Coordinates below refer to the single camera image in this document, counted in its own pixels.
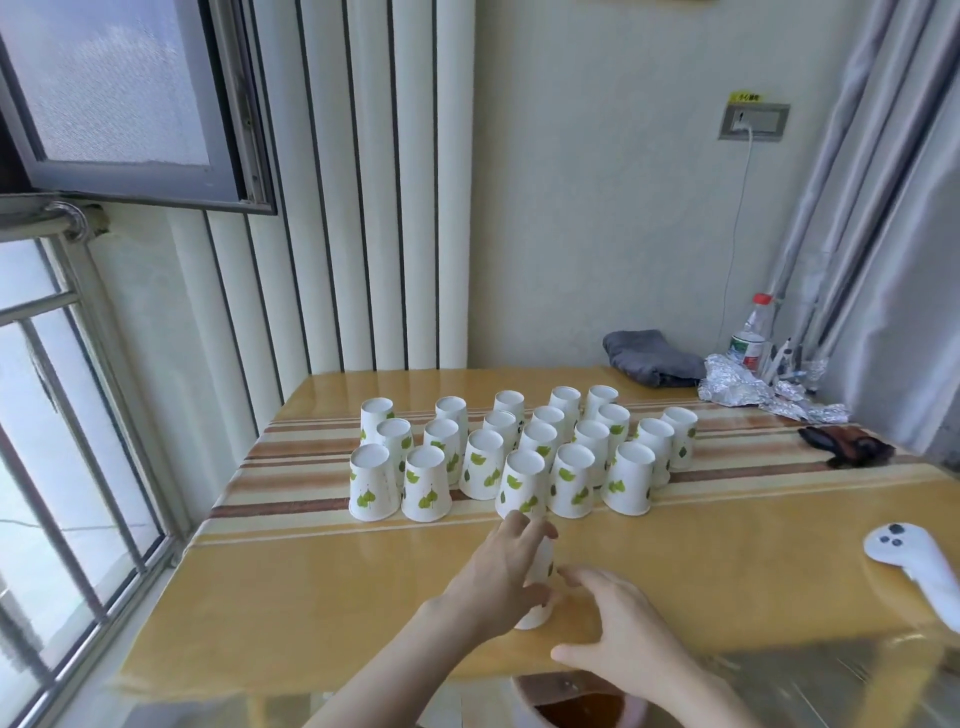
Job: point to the white handheld controller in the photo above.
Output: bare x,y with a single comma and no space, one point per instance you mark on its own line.
911,559

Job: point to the group of leaf-print paper cups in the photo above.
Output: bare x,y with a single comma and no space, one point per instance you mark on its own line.
517,457

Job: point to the yellow sticker label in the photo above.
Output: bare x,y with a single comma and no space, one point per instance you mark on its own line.
745,97

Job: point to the grey wall socket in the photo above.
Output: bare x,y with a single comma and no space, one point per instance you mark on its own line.
761,121

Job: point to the grey curtain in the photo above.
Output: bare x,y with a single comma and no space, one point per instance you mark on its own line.
877,210

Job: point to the white vertical blind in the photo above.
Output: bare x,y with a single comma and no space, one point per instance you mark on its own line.
337,187

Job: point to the crumpled aluminium foil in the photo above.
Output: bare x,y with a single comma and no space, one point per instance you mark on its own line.
731,386

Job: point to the person's right thumb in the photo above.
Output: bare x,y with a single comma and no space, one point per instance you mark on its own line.
577,655

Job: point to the striped yellow plastic tablecloth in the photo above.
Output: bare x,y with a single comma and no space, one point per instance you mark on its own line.
337,585

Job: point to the grey folded cloth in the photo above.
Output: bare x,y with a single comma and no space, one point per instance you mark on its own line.
652,358

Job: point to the grey-framed open window sash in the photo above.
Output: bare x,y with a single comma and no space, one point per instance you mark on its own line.
120,82

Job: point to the person's left thumb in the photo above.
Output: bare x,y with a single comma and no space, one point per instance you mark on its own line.
540,598

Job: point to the metal window grille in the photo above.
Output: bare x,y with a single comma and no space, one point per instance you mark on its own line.
75,420

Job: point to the person's right forearm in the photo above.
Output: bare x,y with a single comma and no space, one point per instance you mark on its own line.
724,705

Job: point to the clear bottle with red cap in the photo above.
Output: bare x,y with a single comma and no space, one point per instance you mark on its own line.
751,337

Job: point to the person's left hand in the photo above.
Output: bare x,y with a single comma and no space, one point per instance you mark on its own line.
487,581

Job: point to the person's left forearm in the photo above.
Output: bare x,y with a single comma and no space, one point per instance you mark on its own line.
390,667

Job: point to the single white paper cup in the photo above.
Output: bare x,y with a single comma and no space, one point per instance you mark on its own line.
541,564

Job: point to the person's right hand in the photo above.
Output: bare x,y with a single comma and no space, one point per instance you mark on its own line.
645,637

